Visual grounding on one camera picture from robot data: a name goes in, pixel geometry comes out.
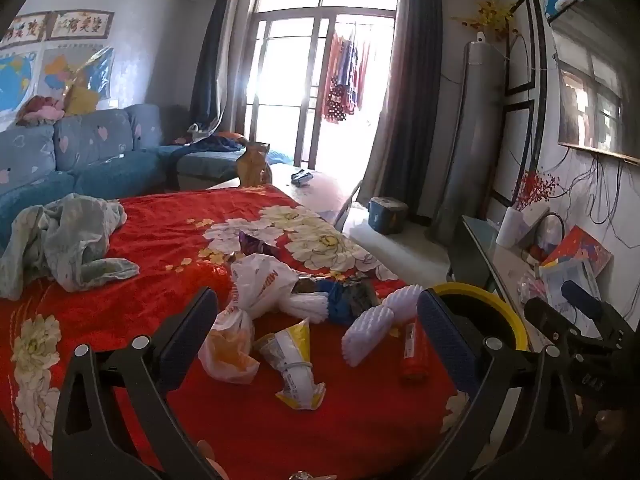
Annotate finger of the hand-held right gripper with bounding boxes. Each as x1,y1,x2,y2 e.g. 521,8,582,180
560,279,622,334
524,296,590,357

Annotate yellow white snack wrapper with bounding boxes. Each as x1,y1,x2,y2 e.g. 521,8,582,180
252,318,327,411

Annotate white sock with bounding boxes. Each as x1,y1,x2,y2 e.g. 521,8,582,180
285,292,331,321

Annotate red tube packet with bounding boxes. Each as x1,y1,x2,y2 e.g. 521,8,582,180
398,321,431,381

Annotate blue storage bucket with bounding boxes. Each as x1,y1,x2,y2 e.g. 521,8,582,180
367,195,409,235

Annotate red book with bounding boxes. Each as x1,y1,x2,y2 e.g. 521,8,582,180
542,224,614,279

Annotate glass balcony door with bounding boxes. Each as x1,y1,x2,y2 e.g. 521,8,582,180
232,0,401,171

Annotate glass-top television cabinet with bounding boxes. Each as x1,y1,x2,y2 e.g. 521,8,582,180
447,214,640,357

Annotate blue world map poster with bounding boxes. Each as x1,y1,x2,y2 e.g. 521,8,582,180
0,52,42,117

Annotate silver tower air conditioner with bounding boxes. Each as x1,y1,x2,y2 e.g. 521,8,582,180
432,39,506,247

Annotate red berry branch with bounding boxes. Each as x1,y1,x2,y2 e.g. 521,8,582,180
512,169,559,211

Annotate black wall cables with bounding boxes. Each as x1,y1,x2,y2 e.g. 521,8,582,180
544,149,626,226

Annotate red floral blanket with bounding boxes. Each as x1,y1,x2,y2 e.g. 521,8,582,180
0,184,473,480

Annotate framed calligraphy picture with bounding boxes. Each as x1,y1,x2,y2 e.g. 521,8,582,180
0,12,49,47
47,8,115,41

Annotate black ring stand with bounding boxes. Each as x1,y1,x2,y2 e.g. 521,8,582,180
536,212,566,256

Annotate dark blue curtain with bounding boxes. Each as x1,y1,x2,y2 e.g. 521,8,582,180
189,0,234,134

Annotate white foam fruit net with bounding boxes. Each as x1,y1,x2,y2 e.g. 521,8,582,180
342,284,421,369

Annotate yellow-rimmed black bin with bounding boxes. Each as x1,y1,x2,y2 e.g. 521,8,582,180
432,282,529,354

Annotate white orange-print plastic bag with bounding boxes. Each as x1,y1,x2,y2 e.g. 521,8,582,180
198,253,301,386

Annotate colourful country map poster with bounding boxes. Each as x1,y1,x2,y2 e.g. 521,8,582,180
42,47,115,102

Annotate yellow artificial flowers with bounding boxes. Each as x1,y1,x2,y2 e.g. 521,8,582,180
452,0,519,41

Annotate colourful bead box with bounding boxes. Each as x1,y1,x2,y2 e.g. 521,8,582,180
517,274,549,306

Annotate wall television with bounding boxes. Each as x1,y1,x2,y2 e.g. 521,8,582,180
549,0,640,166

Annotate hanging laundry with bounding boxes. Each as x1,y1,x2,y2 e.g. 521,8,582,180
322,22,371,124

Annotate blue bag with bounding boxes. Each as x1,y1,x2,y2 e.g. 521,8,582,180
317,280,366,326

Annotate dark grey curtain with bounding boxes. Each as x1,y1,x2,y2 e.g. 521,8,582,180
360,0,444,212

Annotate yellow cushion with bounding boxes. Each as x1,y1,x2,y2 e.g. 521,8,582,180
65,84,99,116

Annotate small wrapper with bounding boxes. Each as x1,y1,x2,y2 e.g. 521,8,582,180
347,280,381,311

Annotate blue heart-print sofa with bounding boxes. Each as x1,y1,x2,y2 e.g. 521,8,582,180
0,104,296,222

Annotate person's right hand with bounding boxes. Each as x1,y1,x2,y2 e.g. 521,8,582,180
594,409,634,442

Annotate red pink clothes pile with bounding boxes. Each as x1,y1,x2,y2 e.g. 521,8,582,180
17,95,66,124

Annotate pale green crumpled cloth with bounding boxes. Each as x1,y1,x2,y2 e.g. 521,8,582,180
0,192,141,301

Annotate white paper stack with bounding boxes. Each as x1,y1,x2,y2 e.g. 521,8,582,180
539,257,601,306

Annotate purple wrapper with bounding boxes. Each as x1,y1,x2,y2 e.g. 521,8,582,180
237,230,281,261

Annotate white leaning board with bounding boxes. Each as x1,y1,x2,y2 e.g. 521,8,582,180
519,207,551,234

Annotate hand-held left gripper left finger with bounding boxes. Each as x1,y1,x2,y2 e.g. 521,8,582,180
51,286,221,480

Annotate dark blue clothes pile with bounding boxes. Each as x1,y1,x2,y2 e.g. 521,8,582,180
174,122,249,154

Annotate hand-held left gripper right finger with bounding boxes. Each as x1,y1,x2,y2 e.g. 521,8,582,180
416,286,585,480

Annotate dark coffee table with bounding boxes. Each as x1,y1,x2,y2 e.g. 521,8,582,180
207,162,364,234

